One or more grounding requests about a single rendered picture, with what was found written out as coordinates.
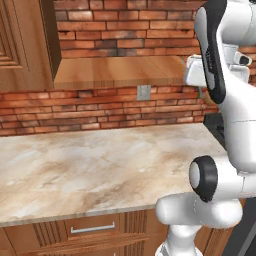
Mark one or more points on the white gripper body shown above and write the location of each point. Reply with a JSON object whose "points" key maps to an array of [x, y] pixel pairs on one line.
{"points": [[194, 71]]}

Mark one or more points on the grey wall outlet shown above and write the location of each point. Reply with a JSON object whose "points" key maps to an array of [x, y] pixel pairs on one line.
{"points": [[143, 92]]}

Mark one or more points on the wooden base cabinet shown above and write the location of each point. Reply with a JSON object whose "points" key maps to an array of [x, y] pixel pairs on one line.
{"points": [[136, 230]]}

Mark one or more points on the wooden wall shelf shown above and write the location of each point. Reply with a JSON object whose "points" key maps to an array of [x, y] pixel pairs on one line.
{"points": [[116, 71]]}

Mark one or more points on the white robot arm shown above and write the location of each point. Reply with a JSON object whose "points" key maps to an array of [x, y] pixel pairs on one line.
{"points": [[238, 133]]}

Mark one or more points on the wooden drawer front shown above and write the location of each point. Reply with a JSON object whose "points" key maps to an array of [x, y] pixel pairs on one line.
{"points": [[95, 221]]}

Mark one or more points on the wooden wall cabinet door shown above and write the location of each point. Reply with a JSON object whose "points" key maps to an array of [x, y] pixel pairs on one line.
{"points": [[20, 43]]}

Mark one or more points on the wooden wall cabinet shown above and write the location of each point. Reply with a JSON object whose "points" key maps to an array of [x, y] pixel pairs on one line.
{"points": [[50, 40]]}

